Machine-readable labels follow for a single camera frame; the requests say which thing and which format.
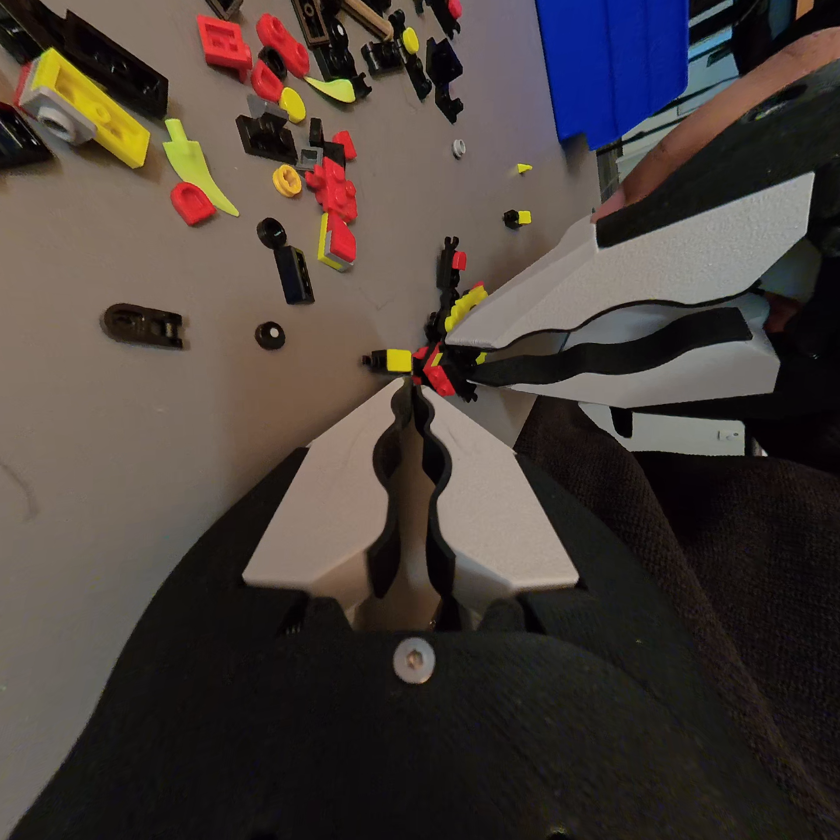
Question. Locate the small grey round lego stud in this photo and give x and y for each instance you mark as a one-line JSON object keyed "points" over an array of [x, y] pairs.
{"points": [[459, 148]]}

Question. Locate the black oval-hole lego plate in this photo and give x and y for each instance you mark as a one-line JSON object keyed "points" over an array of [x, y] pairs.
{"points": [[141, 326]]}

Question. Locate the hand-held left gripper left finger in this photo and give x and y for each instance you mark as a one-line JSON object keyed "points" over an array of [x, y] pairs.
{"points": [[321, 518]]}

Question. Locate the black rectangular lego plate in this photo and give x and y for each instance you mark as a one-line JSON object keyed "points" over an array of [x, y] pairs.
{"points": [[294, 275]]}

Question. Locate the red lego plate cluster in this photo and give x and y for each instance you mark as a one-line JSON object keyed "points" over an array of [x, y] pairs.
{"points": [[334, 190]]}

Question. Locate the blue plastic bin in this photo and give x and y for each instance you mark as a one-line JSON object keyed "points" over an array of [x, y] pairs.
{"points": [[610, 65]]}

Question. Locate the black yellow red lego model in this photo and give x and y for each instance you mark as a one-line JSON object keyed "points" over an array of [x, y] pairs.
{"points": [[436, 374]]}

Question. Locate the person's black knit sweater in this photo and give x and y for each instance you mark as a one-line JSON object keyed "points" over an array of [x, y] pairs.
{"points": [[754, 590]]}

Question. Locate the black round lego piece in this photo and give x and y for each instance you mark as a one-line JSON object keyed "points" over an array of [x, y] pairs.
{"points": [[271, 232]]}

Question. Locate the small black yellow lego piece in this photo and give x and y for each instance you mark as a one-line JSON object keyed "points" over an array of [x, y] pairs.
{"points": [[523, 218]]}

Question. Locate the person's right hand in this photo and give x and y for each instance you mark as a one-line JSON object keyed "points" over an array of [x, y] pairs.
{"points": [[695, 124]]}

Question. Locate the pile of loose lego pieces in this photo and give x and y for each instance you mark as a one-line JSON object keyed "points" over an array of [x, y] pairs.
{"points": [[124, 65]]}

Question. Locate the yellow round lego stud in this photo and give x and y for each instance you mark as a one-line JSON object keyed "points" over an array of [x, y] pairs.
{"points": [[287, 180]]}

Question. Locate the yellow grey red lego stack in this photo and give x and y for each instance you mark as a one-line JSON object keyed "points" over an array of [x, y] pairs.
{"points": [[338, 243]]}

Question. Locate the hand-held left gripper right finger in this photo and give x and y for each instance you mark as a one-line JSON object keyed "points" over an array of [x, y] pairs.
{"points": [[505, 525]]}

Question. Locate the black round white-dot lego tile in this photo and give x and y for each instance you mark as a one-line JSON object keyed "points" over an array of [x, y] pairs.
{"points": [[270, 335]]}

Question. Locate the red rounded lego tile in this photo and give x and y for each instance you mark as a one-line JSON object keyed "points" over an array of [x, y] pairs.
{"points": [[191, 203]]}

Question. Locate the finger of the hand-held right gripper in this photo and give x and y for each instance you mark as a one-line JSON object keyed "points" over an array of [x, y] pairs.
{"points": [[656, 269], [689, 380]]}

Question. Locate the neon green lego claw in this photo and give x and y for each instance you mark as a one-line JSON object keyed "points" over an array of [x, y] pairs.
{"points": [[193, 164]]}

